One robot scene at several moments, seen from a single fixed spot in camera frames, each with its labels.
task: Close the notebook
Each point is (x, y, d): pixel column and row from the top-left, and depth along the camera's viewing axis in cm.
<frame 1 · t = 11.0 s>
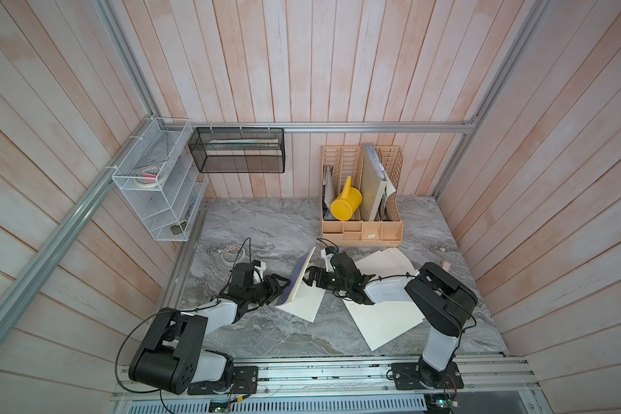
left hand: (287, 287, 88), fingers open
right hand: (306, 276, 91), fingers open
purple cover notebook: (297, 297, 80), point 12 cm above the table
open cream notebook: (385, 328, 84), on the table
yellow watering can: (346, 206, 97), point 17 cm above the table
cream book in organizer: (370, 188, 101), point 19 cm above the table
clear tape roll: (233, 253, 104), on the table
papers in organizer: (385, 205, 105), point 12 cm above the table

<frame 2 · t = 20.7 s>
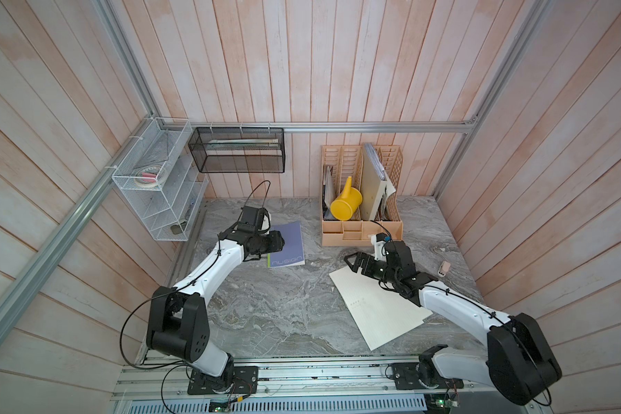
left hand: (279, 246, 88), fingers open
right hand: (352, 260, 86), fingers open
purple cover notebook: (292, 253, 100), point 3 cm above the table
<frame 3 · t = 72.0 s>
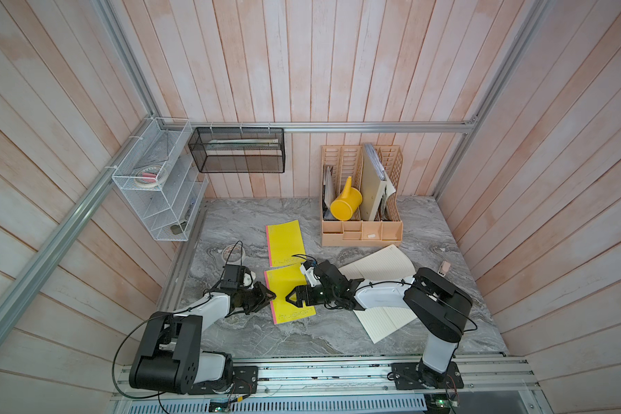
left hand: (273, 300, 88), fingers open
right hand: (293, 298, 87), fingers open
open cream notebook: (388, 264, 97), point 3 cm above the table
yellow cover notebook: (280, 282, 97), on the table
yellow cover notebook 2: (285, 240, 107), on the table
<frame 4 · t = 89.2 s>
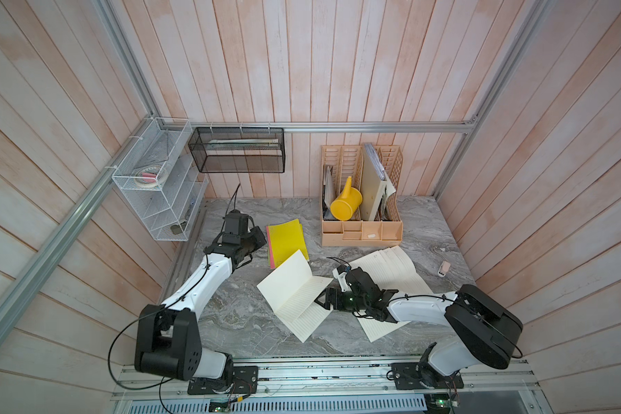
left hand: (264, 239, 88), fingers closed
right hand: (322, 300, 86), fingers open
yellow cover notebook: (284, 240, 106), point 2 cm above the table
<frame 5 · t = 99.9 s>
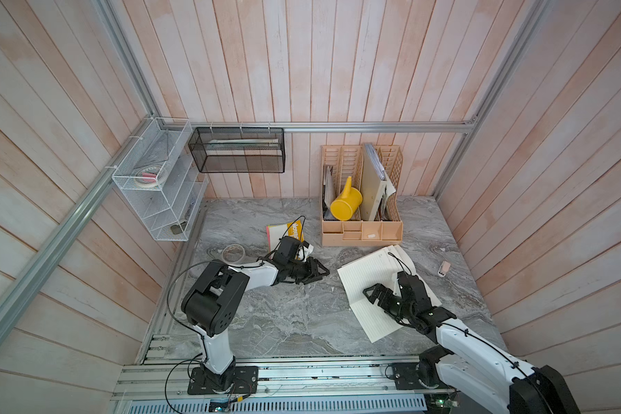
left hand: (326, 277, 89), fingers open
right hand: (371, 295, 87), fingers open
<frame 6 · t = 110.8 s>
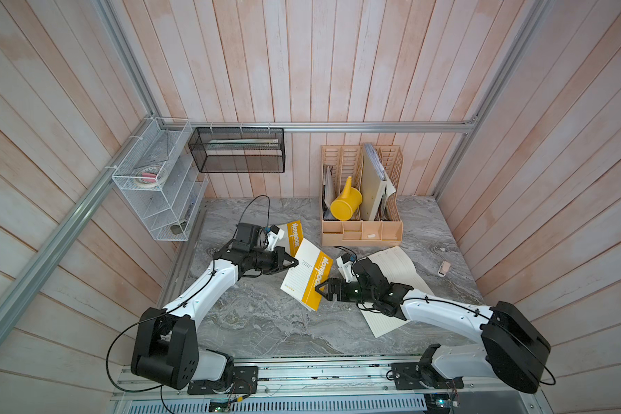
left hand: (296, 266, 79), fingers closed
right hand: (324, 288, 82), fingers open
white orange notebook: (302, 279, 80), point 15 cm above the table
